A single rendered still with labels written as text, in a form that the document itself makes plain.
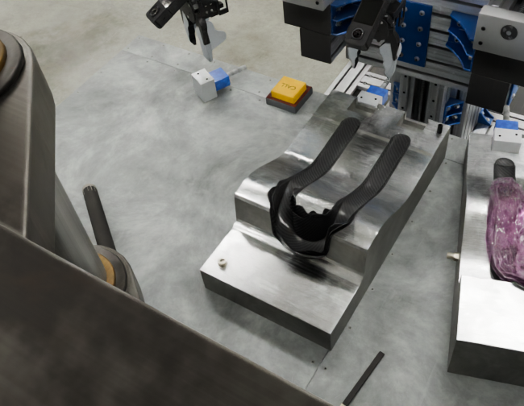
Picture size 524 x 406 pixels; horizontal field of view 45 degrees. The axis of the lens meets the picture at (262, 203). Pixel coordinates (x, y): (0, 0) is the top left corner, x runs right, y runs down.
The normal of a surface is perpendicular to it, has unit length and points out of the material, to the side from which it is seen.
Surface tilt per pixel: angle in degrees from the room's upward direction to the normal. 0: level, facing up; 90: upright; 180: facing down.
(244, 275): 0
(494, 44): 90
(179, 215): 0
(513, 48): 90
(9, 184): 0
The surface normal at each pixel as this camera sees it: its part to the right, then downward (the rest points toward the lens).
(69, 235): 0.91, 0.25
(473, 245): -0.16, -0.43
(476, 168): -0.10, -0.64
